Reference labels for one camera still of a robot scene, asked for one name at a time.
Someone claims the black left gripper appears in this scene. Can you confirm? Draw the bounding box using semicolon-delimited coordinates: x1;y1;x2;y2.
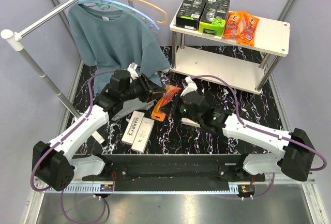
122;73;167;103

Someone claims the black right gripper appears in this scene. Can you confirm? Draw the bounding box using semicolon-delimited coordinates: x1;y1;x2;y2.
160;92;202;125

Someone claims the orange snack packet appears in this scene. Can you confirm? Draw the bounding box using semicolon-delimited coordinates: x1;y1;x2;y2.
222;11;244;38
151;84;182;122
238;12;260;47

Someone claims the black green razor box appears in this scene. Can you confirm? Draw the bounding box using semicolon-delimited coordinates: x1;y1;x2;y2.
199;0;231;37

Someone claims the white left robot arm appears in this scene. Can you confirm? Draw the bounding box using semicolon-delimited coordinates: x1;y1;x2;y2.
30;69;166;191

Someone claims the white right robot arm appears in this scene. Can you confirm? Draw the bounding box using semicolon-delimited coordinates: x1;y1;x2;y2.
171;91;314;182

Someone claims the black razor box on shelf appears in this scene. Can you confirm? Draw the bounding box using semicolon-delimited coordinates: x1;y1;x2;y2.
175;0;207;31

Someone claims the white two-tier shelf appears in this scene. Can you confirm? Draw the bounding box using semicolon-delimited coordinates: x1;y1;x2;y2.
170;18;291;94

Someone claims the long white cosmetic box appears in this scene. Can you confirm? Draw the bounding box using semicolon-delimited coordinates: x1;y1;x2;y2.
181;117;201;128

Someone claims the black marble pattern mat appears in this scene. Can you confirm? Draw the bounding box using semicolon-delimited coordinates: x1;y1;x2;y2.
61;45;298;157

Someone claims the grey folded cloth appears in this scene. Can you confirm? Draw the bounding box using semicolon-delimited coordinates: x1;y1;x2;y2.
111;98;155;121

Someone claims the white harry's box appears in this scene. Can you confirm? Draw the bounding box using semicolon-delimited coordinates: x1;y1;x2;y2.
131;117;155;153
122;111;144;145

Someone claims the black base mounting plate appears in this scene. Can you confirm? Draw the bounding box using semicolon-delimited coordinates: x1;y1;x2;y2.
83;154;265;194

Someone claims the teal t-shirt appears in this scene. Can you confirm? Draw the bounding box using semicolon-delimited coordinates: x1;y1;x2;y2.
68;3;171;94

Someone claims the blue plastic hanger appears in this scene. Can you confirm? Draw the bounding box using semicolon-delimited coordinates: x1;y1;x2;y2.
77;0;161;33

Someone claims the metal clothes rack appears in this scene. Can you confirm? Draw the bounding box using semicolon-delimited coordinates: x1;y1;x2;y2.
0;0;130;144

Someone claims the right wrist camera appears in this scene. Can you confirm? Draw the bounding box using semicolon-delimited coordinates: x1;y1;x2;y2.
180;76;198;98

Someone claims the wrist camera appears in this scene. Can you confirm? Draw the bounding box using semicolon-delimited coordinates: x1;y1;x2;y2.
180;76;198;98
127;63;139;80

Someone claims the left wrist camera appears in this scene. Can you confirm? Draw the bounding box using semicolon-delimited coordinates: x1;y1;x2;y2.
127;63;139;80

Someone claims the aluminium rail frame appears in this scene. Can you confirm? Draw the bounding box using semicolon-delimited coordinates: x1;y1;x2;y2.
258;164;315;184

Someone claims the white slotted cable duct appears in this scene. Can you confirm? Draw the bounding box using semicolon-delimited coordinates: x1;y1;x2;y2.
64;183;114;194

